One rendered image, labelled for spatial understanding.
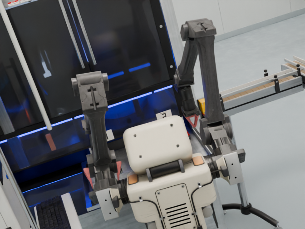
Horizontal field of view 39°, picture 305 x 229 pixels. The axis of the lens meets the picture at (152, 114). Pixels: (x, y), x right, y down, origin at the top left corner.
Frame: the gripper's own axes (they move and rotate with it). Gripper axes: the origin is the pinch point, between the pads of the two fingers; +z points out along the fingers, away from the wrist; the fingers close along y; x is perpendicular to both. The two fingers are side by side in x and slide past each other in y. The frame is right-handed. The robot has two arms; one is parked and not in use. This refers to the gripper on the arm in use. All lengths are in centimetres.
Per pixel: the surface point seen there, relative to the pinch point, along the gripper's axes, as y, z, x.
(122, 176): 9.9, 18.9, 39.7
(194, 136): 29.8, 21.7, -4.0
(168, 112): 36.8, 6.5, 5.9
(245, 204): 50, 94, -29
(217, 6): 500, 66, -172
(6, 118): 36, -20, 87
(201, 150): 12.2, 21.3, -2.3
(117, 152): 41, 21, 39
